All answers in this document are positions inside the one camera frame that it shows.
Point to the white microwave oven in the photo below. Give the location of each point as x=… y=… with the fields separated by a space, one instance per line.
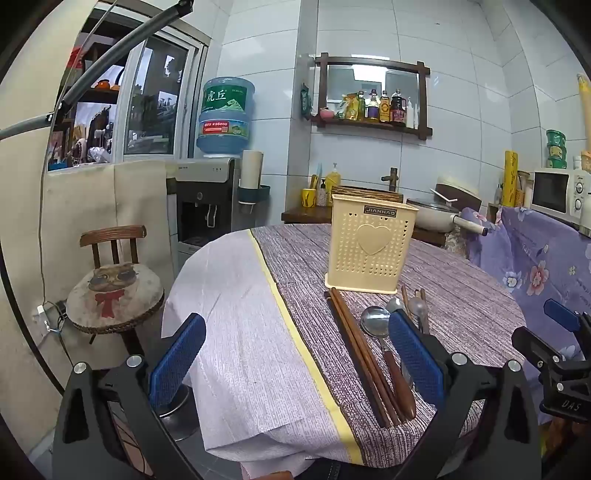
x=554 y=191

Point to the yellow patterned cup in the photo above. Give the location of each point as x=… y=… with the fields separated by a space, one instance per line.
x=308 y=198

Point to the beige cloth cover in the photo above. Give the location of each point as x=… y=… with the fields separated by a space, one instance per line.
x=92 y=194

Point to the dark wooden counter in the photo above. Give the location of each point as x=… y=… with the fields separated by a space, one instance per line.
x=304 y=214

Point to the cat print seat cushion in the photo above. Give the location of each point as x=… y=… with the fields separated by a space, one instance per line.
x=113 y=295

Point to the grey curved pole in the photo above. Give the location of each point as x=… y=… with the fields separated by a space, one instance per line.
x=115 y=50

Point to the small metal spoon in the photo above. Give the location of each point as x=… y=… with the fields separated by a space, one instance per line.
x=418 y=308
x=395 y=304

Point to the yellow dish soap bottle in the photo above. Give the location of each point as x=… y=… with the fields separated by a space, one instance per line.
x=332 y=182

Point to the cream and brown round container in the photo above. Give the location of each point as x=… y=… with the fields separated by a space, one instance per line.
x=457 y=189

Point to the wooden framed mirror shelf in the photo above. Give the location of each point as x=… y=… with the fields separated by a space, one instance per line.
x=323 y=121

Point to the tall yellow packet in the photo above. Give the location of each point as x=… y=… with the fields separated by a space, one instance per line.
x=584 y=106

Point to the woven brown wash basin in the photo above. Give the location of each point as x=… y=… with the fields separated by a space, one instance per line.
x=364 y=190

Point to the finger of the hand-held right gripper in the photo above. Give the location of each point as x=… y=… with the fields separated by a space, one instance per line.
x=535 y=346
x=561 y=314

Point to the small white bottle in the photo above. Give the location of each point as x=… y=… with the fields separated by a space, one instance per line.
x=577 y=164

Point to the cream plastic utensil holder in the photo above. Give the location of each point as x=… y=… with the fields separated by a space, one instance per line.
x=369 y=244

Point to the wooden chair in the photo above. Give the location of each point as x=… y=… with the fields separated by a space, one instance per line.
x=113 y=233

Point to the white power strip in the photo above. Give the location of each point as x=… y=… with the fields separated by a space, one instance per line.
x=44 y=314

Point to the blue cup holder bracket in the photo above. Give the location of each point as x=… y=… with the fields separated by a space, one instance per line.
x=253 y=194

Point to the green hanging packet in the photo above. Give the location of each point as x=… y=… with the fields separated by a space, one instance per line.
x=304 y=100

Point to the orange pot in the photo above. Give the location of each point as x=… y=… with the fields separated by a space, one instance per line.
x=101 y=84

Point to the pink round ornament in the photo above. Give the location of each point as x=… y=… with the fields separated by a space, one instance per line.
x=326 y=112

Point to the brown wooden chopstick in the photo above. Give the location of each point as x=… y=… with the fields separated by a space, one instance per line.
x=353 y=360
x=359 y=360
x=369 y=354
x=364 y=357

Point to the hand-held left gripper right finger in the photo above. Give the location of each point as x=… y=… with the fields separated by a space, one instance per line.
x=415 y=355

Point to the green can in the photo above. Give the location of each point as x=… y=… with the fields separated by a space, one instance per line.
x=556 y=136

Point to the white paper cup tube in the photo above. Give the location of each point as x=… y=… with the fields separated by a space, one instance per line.
x=251 y=168

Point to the grey water dispenser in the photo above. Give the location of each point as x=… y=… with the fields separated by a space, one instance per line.
x=203 y=184

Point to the purple floral cloth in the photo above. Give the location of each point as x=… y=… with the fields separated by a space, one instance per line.
x=531 y=258

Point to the white sliding window frame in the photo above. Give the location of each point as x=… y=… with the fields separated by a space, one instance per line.
x=157 y=97

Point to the blue water jug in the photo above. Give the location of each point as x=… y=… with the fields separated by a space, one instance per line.
x=226 y=115

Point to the yellow wrap roll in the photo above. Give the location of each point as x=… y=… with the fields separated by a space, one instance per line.
x=510 y=177

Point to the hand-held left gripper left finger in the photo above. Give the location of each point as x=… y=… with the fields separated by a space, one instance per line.
x=178 y=355

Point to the row of condiment bottles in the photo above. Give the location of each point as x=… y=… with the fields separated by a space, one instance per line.
x=378 y=108

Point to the wooden faucet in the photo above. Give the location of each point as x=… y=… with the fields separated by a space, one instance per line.
x=391 y=179

